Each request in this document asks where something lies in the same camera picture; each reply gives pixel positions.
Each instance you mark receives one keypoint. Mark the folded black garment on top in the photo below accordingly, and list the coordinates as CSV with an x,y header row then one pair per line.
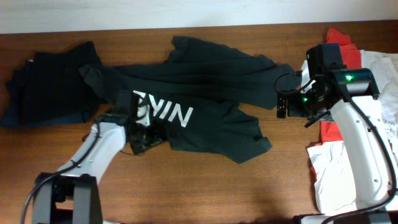
x,y
56,88

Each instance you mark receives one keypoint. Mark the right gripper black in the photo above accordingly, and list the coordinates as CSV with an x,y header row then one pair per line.
x,y
281,107

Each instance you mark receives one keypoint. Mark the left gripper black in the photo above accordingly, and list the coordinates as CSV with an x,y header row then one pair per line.
x,y
144,140

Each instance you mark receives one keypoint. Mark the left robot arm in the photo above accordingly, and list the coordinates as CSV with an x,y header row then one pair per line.
x,y
71,195

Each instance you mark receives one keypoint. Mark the red t-shirt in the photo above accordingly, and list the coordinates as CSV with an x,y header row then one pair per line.
x,y
329,132

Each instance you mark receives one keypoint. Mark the white t-shirt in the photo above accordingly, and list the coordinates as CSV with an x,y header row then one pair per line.
x,y
334,186

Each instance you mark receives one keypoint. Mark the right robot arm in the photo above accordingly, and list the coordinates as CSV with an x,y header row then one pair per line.
x,y
350,98

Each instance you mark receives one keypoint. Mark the folded navy blue garment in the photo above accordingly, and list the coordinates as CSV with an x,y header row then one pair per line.
x,y
12,116

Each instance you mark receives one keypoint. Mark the black Nike t-shirt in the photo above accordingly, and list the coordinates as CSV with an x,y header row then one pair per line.
x,y
195,94

